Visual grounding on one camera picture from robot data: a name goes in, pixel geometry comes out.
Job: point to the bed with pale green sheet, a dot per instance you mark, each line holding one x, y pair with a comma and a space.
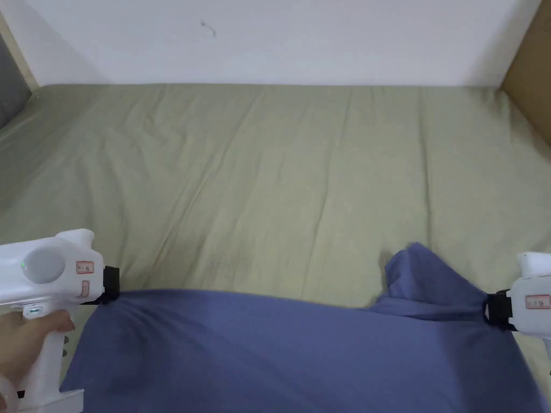
267, 172

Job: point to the blue garment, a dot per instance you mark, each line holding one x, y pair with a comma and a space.
275, 352

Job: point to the grey padded headboard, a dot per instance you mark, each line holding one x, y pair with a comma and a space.
10, 86

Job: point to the brown cardboard board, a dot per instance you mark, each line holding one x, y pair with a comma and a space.
531, 73

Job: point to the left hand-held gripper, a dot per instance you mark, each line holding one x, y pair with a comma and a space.
47, 266

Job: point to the person's left hand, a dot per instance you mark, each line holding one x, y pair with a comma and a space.
26, 340

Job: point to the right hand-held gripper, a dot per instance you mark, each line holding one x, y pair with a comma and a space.
533, 301

